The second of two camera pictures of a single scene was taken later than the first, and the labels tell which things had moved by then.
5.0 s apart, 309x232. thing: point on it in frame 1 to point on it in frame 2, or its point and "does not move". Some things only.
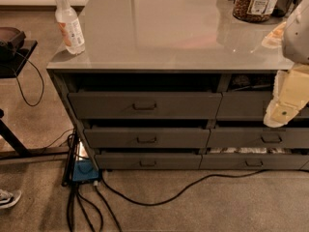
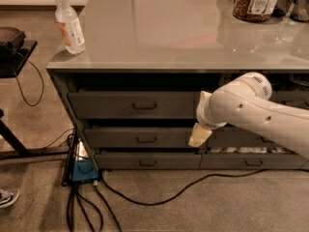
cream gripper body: [297, 36] to [202, 112]
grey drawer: [147, 161] does not move
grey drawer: [145, 104] does not move
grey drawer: [258, 137] does not move
